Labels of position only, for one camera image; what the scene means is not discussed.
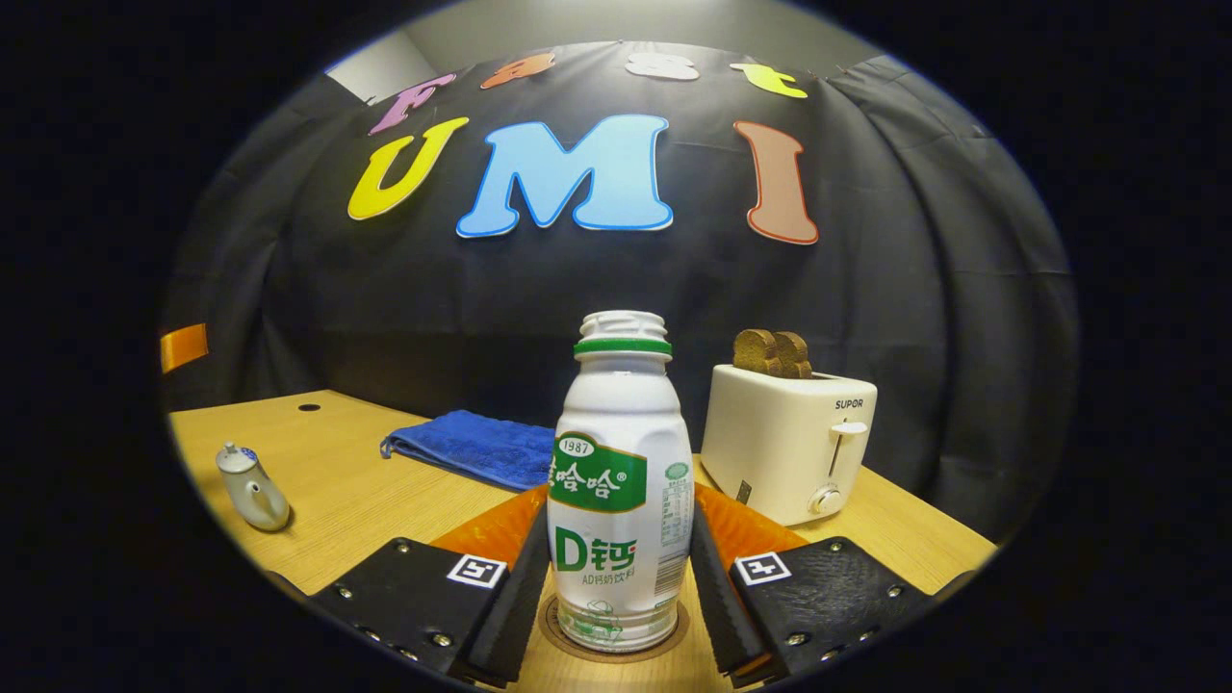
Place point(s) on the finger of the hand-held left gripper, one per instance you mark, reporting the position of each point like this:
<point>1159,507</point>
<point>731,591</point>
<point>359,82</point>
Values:
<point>185,348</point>

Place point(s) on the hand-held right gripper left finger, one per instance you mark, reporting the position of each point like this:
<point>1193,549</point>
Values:
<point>520,597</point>

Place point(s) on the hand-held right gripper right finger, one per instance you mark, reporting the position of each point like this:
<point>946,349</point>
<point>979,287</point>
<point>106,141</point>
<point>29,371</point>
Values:
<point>717,602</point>

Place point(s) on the round brown coaster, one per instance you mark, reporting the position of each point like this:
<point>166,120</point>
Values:
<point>547,626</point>

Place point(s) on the white water bottle green label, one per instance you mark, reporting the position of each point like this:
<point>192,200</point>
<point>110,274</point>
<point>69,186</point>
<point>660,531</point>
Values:
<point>616,539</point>

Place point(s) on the white teacup with spout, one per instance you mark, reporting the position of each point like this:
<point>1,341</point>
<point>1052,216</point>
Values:
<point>262,500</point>

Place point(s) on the blue folded towel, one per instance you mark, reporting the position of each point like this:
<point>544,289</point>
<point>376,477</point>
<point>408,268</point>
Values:
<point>481,448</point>

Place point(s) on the white toaster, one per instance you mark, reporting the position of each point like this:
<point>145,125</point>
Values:
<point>780,443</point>

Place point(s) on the black backdrop cloth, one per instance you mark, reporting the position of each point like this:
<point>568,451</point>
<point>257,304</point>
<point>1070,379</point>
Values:
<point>914,337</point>

